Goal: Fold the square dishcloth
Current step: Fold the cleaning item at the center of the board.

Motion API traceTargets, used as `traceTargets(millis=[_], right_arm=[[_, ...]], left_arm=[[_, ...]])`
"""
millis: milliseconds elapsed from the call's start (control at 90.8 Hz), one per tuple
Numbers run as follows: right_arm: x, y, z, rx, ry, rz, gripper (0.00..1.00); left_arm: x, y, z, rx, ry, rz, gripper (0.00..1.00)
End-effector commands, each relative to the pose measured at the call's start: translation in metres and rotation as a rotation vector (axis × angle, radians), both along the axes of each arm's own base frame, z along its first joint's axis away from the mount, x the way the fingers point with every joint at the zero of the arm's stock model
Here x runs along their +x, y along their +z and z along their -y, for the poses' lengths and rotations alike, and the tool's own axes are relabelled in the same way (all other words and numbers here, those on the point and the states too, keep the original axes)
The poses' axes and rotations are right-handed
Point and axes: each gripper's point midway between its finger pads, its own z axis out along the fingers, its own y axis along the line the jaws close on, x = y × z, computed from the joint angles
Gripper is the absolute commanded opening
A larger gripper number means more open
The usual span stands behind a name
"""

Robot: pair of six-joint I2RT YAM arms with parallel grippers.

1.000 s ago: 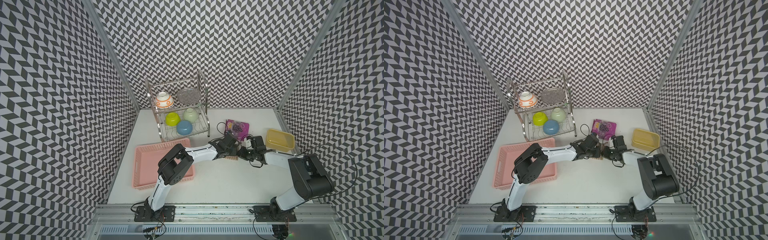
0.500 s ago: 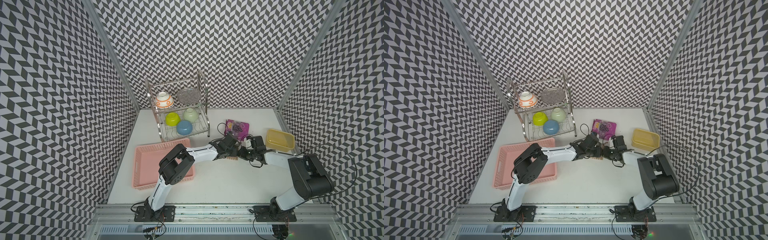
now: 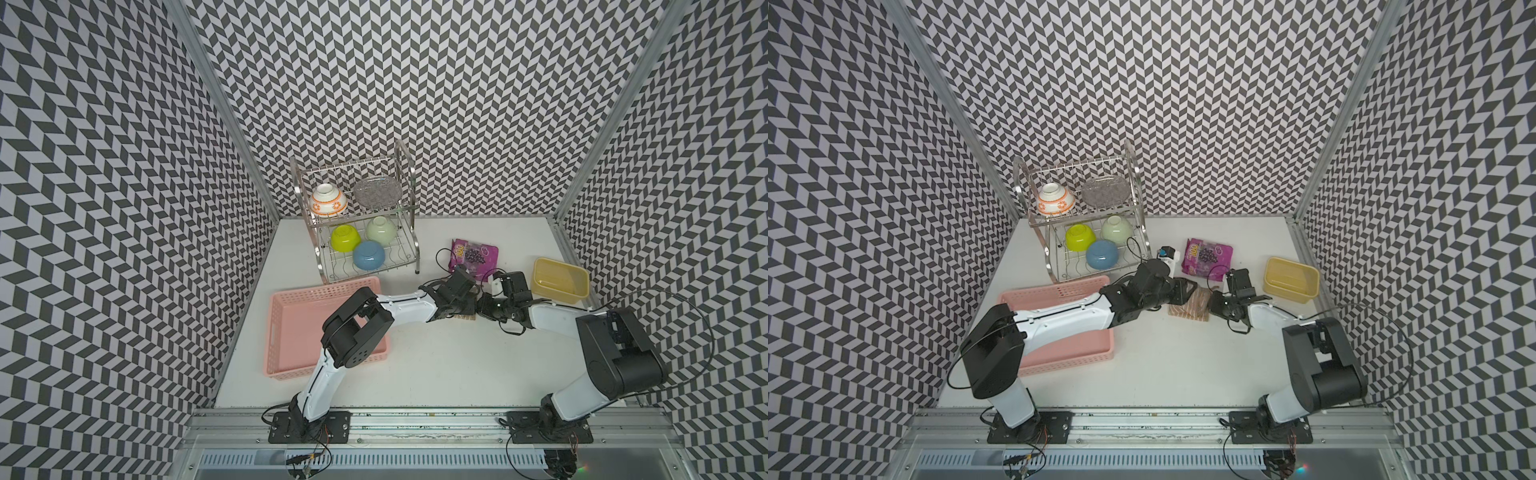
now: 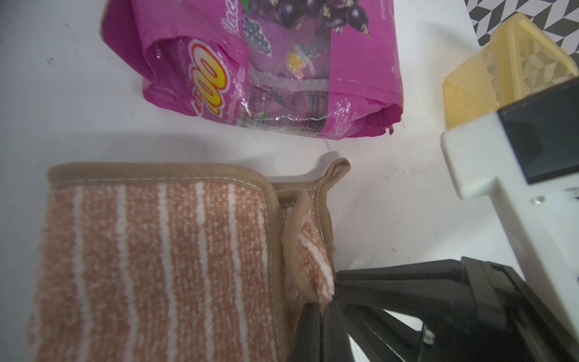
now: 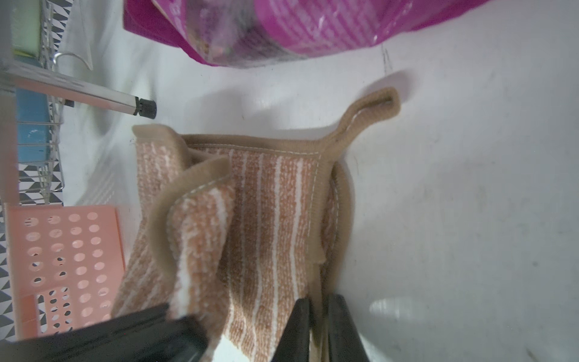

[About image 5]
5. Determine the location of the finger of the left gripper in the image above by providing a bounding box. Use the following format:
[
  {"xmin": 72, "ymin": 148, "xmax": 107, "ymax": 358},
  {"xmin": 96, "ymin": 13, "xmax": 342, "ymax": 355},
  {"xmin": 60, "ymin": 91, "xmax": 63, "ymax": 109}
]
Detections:
[{"xmin": 1, "ymin": 303, "xmax": 208, "ymax": 361}]

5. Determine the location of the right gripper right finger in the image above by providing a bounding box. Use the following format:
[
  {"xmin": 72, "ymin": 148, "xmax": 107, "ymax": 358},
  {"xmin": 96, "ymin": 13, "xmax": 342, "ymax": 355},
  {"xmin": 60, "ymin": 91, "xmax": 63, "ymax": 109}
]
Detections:
[{"xmin": 328, "ymin": 294, "xmax": 369, "ymax": 362}]

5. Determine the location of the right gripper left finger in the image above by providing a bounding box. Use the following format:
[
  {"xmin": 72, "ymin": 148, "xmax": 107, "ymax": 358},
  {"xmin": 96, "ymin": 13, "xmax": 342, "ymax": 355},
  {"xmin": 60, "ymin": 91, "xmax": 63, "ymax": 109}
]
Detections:
[{"xmin": 271, "ymin": 298, "xmax": 311, "ymax": 362}]

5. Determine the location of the striped brown dishcloth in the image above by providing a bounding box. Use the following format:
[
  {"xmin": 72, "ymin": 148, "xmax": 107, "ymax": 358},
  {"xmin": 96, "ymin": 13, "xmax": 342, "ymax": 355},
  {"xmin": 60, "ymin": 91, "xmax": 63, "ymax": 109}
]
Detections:
[{"xmin": 111, "ymin": 87, "xmax": 401, "ymax": 361}]

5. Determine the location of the pink plastic basket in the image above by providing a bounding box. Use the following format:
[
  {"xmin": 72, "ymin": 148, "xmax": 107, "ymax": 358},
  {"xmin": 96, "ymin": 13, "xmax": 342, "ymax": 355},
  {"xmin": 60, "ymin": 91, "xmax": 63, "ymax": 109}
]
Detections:
[{"xmin": 6, "ymin": 205, "xmax": 125, "ymax": 340}]

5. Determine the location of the blue bowl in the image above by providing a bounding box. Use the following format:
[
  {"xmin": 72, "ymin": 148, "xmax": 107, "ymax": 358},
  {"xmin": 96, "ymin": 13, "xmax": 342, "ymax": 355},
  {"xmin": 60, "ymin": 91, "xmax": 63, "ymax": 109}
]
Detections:
[{"xmin": 16, "ymin": 88, "xmax": 51, "ymax": 164}]

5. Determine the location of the metal dish rack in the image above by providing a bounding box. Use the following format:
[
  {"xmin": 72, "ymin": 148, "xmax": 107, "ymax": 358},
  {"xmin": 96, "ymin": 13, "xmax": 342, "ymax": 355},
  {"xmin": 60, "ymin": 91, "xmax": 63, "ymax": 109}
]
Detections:
[{"xmin": 1, "ymin": 1, "xmax": 157, "ymax": 205}]

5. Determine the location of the purple snack bag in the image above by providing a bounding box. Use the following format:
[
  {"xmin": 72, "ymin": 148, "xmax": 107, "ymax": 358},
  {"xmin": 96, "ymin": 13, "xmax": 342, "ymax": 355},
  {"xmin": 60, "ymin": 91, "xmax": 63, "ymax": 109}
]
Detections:
[{"xmin": 123, "ymin": 0, "xmax": 482, "ymax": 68}]

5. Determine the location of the lime green bowl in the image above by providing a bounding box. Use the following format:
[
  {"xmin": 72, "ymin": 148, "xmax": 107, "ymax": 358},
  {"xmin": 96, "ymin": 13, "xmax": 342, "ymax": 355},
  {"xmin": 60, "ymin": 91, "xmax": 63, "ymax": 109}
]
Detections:
[{"xmin": 11, "ymin": 0, "xmax": 42, "ymax": 58}]

